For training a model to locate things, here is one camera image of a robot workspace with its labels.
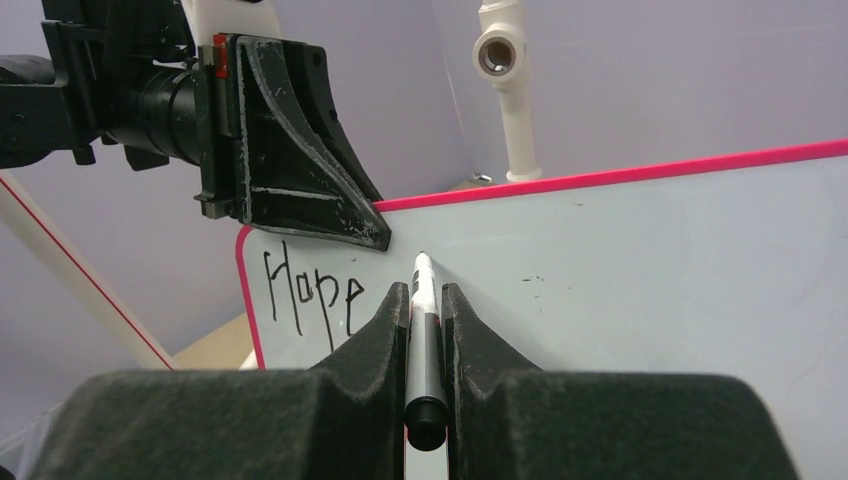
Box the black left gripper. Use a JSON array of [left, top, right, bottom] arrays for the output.
[[99, 33, 392, 252]]

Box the white diagonal pole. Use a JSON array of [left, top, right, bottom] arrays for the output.
[[1, 173, 179, 370]]

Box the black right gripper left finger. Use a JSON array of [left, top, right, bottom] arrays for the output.
[[31, 283, 409, 479]]

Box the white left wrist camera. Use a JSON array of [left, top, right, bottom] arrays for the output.
[[180, 0, 282, 45]]

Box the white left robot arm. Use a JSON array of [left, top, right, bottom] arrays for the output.
[[1, 1, 391, 251]]

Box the pink framed whiteboard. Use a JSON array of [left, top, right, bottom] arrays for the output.
[[235, 139, 847, 479]]

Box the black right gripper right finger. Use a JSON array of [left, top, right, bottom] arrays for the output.
[[442, 283, 798, 479]]

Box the black whiteboard marker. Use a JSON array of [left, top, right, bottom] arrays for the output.
[[403, 252, 449, 452]]

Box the white pvc pipe stand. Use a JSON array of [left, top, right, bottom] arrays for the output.
[[472, 1, 542, 183]]

